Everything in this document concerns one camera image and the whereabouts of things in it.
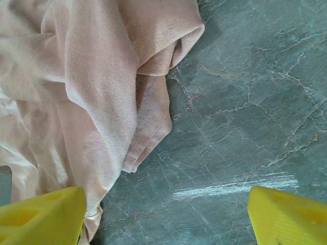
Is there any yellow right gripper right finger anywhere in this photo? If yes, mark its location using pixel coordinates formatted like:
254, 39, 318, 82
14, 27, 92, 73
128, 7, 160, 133
248, 185, 327, 245

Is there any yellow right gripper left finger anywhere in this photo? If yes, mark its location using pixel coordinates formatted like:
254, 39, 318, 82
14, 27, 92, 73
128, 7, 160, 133
0, 186, 87, 245

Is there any pink t-shirt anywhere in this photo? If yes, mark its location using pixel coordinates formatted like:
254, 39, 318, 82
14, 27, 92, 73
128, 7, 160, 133
0, 0, 206, 243

